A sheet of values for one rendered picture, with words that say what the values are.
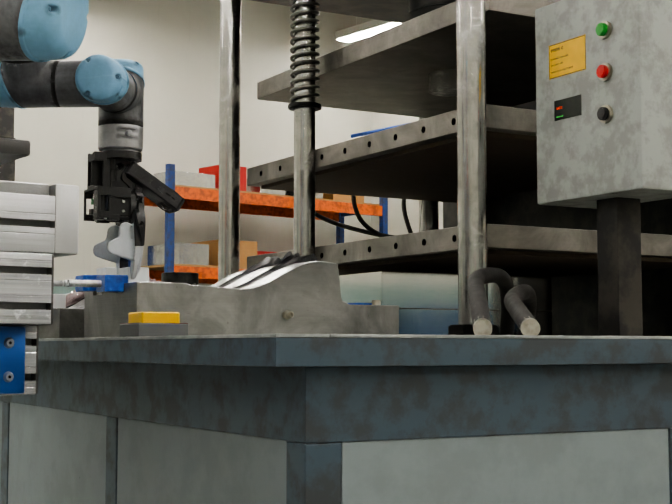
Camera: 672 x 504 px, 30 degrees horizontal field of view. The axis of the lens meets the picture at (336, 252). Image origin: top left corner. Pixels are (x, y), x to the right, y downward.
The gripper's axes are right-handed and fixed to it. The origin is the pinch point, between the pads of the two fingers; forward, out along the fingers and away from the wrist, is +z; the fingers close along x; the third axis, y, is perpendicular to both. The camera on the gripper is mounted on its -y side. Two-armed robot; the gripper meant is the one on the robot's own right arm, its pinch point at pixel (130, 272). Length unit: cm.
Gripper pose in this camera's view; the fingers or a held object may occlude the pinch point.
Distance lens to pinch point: 212.7
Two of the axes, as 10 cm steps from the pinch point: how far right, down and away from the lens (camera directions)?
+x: 5.0, -0.7, -8.6
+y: -8.7, -0.4, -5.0
